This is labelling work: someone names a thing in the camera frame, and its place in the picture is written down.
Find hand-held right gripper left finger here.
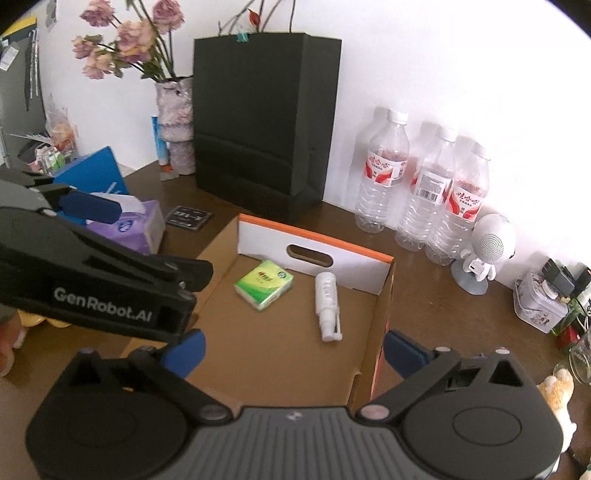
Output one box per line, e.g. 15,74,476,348
68,329,232,426

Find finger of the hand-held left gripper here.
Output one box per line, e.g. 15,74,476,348
21,178,123,225
59,220,214,292

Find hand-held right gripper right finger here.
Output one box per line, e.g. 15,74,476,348
358,329,528,424

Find brown wooden desktop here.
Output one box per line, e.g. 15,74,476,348
0,159,591,418

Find person's left hand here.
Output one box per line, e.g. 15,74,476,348
0,316,24,377

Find blue cardboard box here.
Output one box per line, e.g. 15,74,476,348
53,146,130,197

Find yellow plush toy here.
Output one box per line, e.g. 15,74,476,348
16,308,72,329

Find purple tissue box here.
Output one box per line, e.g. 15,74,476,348
86,193,166,256

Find black square coaster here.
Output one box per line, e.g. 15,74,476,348
164,206,214,230

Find clear plastic organiser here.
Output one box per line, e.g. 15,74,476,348
36,108,78,174

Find green tissue pack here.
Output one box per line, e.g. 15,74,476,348
233,260,295,312

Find white spray bottle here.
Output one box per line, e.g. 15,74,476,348
315,271,344,343

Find blue and white tube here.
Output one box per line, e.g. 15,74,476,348
151,115,170,166

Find open cardboard box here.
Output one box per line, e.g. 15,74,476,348
121,213,396,414

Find patterned flower vase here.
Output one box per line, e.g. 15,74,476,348
156,76,197,176

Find white robot-shaped speaker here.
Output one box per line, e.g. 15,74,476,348
451,213,517,296

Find printed tin box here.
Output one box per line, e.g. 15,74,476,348
514,270,570,334

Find grey cabinet with stickers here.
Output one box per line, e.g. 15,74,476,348
0,16,47,169

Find clear water bottle red label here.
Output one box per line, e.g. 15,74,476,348
426,142,491,267
355,111,411,233
395,123,459,252

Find tan plush toy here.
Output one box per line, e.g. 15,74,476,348
537,364,578,444

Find black paper bag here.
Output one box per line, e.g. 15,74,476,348
192,32,343,223

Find dried pink flowers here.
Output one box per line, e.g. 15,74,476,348
71,0,186,84

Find black power adapter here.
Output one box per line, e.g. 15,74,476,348
541,258,578,296

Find clear glass cup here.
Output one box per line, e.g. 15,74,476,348
569,331,591,385

